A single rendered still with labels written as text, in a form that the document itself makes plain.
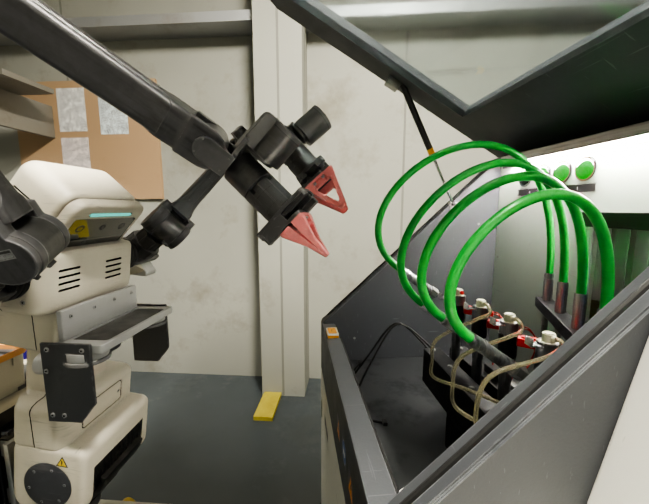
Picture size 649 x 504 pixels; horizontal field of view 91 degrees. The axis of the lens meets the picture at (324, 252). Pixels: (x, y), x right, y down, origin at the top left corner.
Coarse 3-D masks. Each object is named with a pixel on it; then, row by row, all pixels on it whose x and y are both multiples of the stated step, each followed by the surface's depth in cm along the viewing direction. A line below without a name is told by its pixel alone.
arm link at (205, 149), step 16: (256, 128) 47; (272, 128) 47; (192, 144) 44; (208, 144) 45; (240, 144) 47; (256, 144) 48; (272, 144) 47; (288, 144) 48; (208, 160) 46; (224, 160) 46; (272, 160) 49
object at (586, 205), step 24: (552, 192) 40; (576, 192) 41; (504, 216) 40; (600, 216) 41; (480, 240) 40; (600, 240) 42; (456, 264) 41; (456, 288) 41; (456, 312) 41; (504, 360) 42
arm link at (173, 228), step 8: (168, 216) 87; (160, 224) 85; (168, 224) 86; (176, 224) 88; (152, 232) 85; (160, 232) 86; (168, 232) 87; (176, 232) 88; (160, 240) 88; (168, 240) 88
